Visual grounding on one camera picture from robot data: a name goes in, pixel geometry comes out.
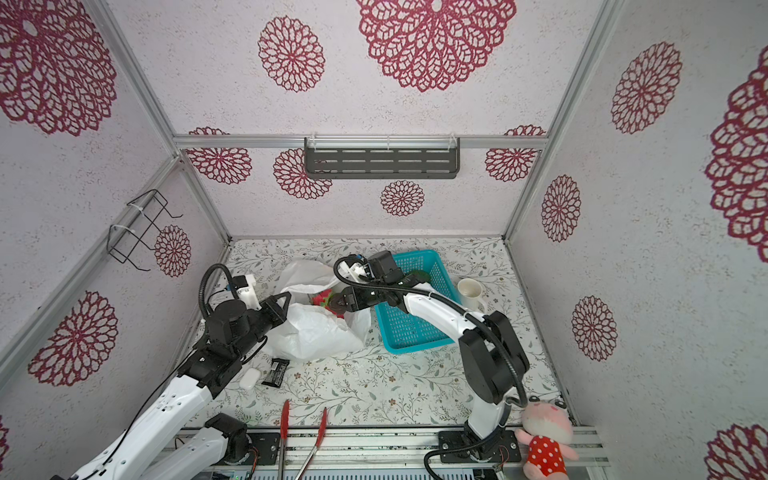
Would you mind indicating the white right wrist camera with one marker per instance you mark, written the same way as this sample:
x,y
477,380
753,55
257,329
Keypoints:
x,y
356,271

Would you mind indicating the dark green avocado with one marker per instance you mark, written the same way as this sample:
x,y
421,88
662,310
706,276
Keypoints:
x,y
416,277

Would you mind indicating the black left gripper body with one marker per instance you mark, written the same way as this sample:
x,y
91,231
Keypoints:
x,y
261,323

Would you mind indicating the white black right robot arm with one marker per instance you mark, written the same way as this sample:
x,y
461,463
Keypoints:
x,y
493,359

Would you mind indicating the white plastic bag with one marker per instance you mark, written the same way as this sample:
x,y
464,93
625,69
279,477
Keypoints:
x,y
311,331

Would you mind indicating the red dragon fruit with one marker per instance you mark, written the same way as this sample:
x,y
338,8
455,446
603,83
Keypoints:
x,y
323,299

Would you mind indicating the dark grey wall shelf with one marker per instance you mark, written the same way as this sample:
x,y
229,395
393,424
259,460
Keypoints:
x,y
387,159

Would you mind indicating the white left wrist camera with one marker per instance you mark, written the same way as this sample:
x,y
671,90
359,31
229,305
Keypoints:
x,y
245,288

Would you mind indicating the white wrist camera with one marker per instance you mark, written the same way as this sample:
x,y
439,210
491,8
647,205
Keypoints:
x,y
245,288
356,271

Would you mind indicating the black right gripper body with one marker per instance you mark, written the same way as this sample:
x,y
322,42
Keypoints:
x,y
369,296

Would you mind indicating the white ceramic mug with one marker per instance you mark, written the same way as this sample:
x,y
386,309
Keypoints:
x,y
472,295

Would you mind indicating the pink plush toy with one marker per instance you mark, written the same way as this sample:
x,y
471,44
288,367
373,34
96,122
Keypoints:
x,y
547,431

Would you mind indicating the black wire wall rack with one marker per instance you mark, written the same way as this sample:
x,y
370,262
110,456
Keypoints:
x,y
125,237

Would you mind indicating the white earbuds case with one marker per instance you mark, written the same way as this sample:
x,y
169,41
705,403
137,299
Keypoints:
x,y
250,378

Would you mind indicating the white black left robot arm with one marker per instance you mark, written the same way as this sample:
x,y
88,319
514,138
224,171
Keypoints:
x,y
199,379

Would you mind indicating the black snack packet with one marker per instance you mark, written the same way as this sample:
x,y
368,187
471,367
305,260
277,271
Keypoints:
x,y
276,373

